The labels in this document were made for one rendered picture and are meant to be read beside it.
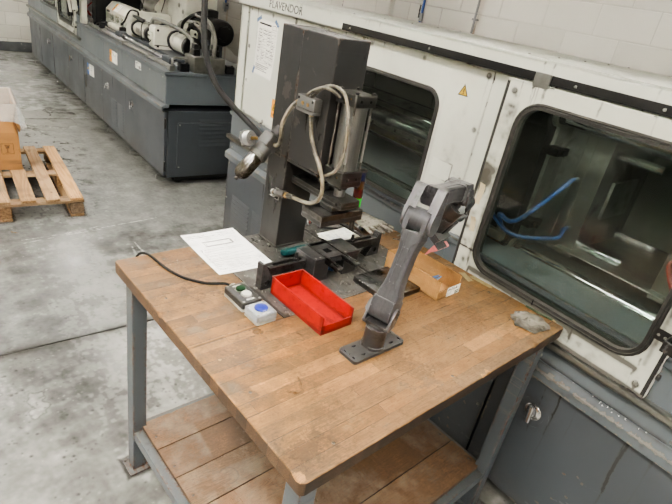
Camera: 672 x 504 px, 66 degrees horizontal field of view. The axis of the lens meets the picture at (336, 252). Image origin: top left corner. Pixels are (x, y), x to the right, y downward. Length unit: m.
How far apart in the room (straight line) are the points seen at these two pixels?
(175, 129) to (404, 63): 2.76
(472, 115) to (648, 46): 2.17
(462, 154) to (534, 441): 1.13
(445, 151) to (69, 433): 1.91
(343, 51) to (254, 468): 1.43
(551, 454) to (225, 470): 1.18
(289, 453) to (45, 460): 1.40
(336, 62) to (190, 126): 3.25
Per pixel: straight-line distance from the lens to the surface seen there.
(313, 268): 1.68
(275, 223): 1.87
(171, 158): 4.76
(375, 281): 1.75
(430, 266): 1.91
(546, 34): 4.42
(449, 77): 2.17
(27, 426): 2.53
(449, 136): 2.15
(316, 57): 1.65
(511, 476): 2.33
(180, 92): 4.64
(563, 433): 2.10
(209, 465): 2.01
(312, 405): 1.26
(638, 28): 4.13
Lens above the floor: 1.76
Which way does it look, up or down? 26 degrees down
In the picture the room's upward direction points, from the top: 11 degrees clockwise
